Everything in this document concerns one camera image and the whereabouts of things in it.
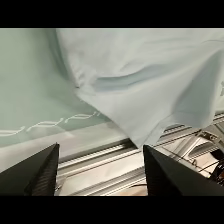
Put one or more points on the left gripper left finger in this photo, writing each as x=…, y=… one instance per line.
x=31, y=176

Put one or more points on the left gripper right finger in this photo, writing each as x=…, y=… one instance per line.
x=173, y=176

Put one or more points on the silver frame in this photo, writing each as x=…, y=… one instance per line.
x=110, y=166

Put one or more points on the pale blue shirt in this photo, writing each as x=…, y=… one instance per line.
x=150, y=76

